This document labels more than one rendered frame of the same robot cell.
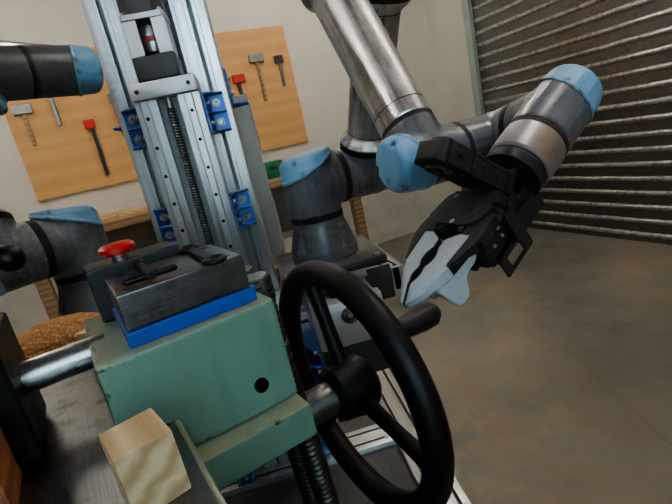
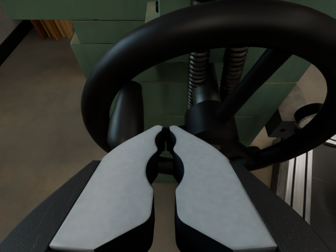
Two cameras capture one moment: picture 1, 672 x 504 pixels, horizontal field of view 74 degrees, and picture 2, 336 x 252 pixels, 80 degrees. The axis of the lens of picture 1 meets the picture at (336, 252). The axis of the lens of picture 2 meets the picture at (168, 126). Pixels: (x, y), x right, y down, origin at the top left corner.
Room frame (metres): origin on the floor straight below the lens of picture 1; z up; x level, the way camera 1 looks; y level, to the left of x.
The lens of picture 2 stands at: (0.45, -0.12, 1.02)
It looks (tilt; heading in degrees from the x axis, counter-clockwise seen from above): 58 degrees down; 119
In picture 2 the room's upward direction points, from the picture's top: straight up
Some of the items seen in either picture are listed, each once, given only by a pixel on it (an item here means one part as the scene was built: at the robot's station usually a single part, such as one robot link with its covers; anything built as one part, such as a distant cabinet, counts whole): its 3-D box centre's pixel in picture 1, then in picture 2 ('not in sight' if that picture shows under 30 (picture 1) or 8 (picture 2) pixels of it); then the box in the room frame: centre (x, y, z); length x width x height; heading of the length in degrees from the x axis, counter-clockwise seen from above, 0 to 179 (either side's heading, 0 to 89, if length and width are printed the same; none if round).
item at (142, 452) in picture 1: (144, 461); not in sight; (0.23, 0.13, 0.92); 0.04 x 0.03 x 0.04; 37
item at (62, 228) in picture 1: (69, 238); not in sight; (0.91, 0.52, 0.98); 0.13 x 0.12 x 0.14; 138
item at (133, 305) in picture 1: (163, 278); not in sight; (0.38, 0.15, 0.99); 0.13 x 0.11 x 0.06; 29
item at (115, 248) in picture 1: (116, 248); not in sight; (0.39, 0.19, 1.02); 0.03 x 0.03 x 0.01
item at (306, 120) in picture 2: not in sight; (308, 117); (0.60, 0.26, 0.65); 0.06 x 0.04 x 0.08; 29
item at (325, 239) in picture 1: (321, 233); not in sight; (0.98, 0.02, 0.87); 0.15 x 0.15 x 0.10
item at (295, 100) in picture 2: not in sight; (284, 111); (0.57, 0.32, 0.58); 0.12 x 0.08 x 0.08; 119
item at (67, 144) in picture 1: (169, 106); not in sight; (3.48, 0.95, 1.50); 2.00 x 0.04 x 0.90; 112
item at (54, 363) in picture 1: (56, 365); not in sight; (0.33, 0.23, 0.95); 0.09 x 0.07 x 0.09; 29
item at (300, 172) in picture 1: (312, 181); not in sight; (0.98, 0.02, 0.98); 0.13 x 0.12 x 0.14; 112
